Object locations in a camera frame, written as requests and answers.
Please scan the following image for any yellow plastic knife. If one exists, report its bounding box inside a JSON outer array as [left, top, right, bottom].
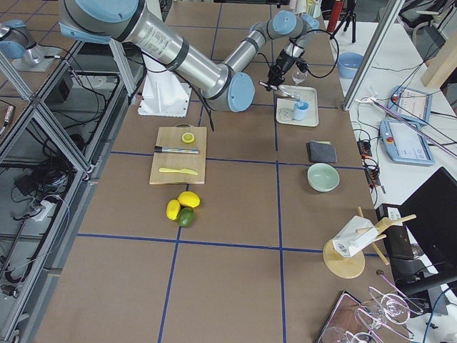
[[159, 167, 199, 176]]

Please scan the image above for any black laptop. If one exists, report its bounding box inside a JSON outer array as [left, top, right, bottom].
[[385, 167, 456, 295]]

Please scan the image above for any hanging wine glass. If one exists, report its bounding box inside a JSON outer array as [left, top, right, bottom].
[[355, 274, 426, 335]]

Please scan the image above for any grey folded cloth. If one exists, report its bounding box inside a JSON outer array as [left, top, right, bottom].
[[306, 141, 338, 163]]

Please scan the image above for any blue teach pendant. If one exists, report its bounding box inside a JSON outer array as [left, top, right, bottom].
[[379, 119, 435, 166], [388, 86, 433, 126]]

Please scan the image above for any wooden cutting board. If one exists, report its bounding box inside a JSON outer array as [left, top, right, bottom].
[[149, 126, 207, 185]]

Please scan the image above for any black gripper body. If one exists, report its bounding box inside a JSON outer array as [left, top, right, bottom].
[[268, 49, 308, 81]]

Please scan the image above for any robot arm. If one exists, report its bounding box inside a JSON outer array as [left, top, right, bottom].
[[59, 1, 320, 112]]

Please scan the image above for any yellow lemon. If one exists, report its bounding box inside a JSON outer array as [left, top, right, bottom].
[[166, 199, 181, 221], [177, 191, 201, 208]]

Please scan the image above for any wooden mug tree stand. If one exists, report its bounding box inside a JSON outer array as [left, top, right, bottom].
[[323, 207, 416, 279]]

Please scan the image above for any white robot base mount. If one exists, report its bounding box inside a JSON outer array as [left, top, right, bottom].
[[139, 53, 191, 118]]

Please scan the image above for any aluminium frame post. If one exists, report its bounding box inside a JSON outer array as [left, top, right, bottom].
[[342, 0, 405, 111]]

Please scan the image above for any lemon half slice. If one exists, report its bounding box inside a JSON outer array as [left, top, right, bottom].
[[181, 132, 196, 144]]

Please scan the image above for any blue teach pendant near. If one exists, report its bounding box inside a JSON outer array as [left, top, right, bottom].
[[379, 119, 435, 166]]

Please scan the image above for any metal ice scoop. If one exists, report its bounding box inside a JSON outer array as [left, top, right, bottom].
[[258, 81, 301, 101]]

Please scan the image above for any blue teach pendant far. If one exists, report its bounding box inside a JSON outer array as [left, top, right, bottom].
[[388, 86, 433, 126]]

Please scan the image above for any steel cylinder rod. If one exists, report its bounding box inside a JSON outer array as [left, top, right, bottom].
[[154, 146, 200, 154]]

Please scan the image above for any cream bear tray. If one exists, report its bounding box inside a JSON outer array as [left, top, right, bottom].
[[276, 85, 319, 127]]

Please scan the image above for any green bowl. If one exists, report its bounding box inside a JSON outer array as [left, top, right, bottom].
[[307, 163, 340, 192]]

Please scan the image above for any clear wine glass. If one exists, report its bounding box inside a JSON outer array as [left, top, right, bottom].
[[292, 69, 308, 86]]

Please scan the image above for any blue bowl with fork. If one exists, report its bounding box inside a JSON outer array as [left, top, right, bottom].
[[337, 52, 364, 79]]

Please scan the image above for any light blue cup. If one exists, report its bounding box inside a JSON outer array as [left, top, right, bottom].
[[293, 100, 309, 121]]

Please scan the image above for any white carton box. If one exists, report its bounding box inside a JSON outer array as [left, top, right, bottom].
[[332, 216, 378, 258]]

